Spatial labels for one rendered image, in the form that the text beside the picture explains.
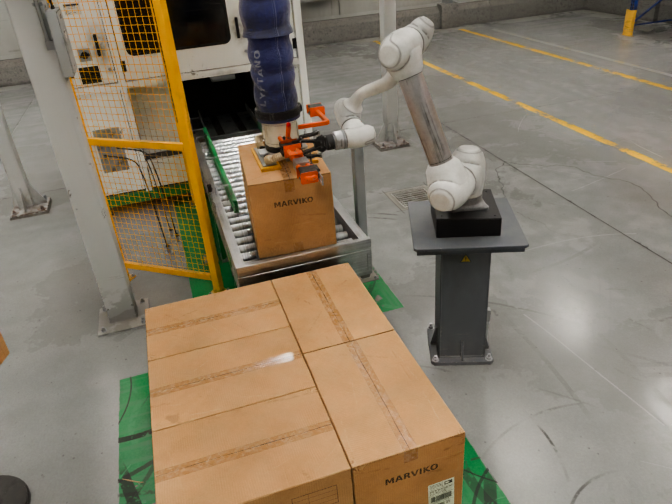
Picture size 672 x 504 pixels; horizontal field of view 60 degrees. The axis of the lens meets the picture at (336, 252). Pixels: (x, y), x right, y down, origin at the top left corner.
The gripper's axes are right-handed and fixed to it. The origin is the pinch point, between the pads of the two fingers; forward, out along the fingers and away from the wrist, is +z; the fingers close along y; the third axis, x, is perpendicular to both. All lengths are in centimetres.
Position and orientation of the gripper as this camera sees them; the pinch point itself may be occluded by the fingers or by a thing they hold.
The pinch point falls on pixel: (291, 148)
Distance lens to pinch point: 277.1
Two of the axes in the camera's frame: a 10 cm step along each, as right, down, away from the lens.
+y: 0.8, 8.7, 4.9
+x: -3.0, -4.5, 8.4
